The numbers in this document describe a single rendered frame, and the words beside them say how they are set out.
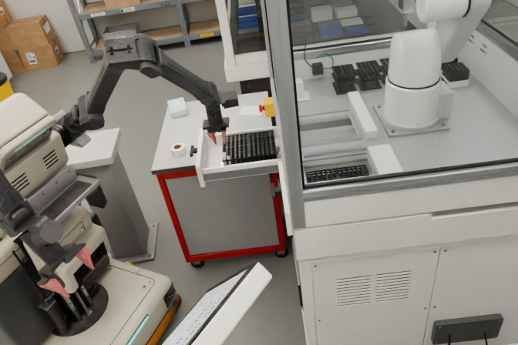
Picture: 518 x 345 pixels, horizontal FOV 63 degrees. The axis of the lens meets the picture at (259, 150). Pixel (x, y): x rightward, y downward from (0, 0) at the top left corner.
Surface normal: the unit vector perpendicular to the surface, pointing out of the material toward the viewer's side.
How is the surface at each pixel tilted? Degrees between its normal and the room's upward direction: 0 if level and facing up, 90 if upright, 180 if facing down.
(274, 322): 0
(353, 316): 90
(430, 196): 90
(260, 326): 0
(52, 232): 63
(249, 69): 90
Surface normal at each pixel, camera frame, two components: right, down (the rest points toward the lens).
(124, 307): -0.13, -0.80
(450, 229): 0.04, 0.58
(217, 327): 0.43, -0.46
